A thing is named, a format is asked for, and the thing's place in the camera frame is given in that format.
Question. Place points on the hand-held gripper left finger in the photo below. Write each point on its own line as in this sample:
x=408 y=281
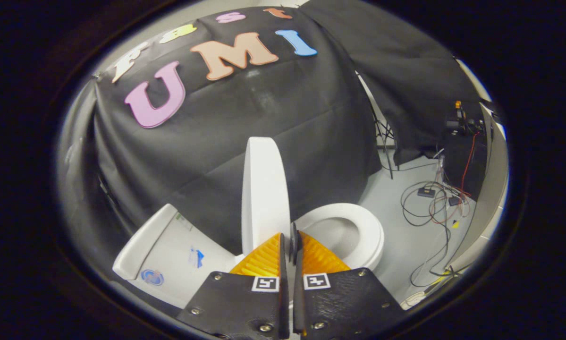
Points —
x=238 y=307

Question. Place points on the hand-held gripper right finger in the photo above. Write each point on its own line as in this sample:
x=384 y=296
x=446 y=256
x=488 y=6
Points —
x=349 y=307

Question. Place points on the white toilet lid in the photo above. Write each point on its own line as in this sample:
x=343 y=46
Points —
x=264 y=189

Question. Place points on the small black adapter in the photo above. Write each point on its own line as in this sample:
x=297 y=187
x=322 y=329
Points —
x=426 y=192
x=454 y=201

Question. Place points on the black tripod stand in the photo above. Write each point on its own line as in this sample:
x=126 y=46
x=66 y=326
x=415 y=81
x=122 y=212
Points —
x=382 y=132

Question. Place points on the black backdrop cloth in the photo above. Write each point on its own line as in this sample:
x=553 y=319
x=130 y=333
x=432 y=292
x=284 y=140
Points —
x=405 y=80
x=245 y=123
x=82 y=189

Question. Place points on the black equipment box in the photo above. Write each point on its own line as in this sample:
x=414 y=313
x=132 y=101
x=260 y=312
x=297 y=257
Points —
x=462 y=156

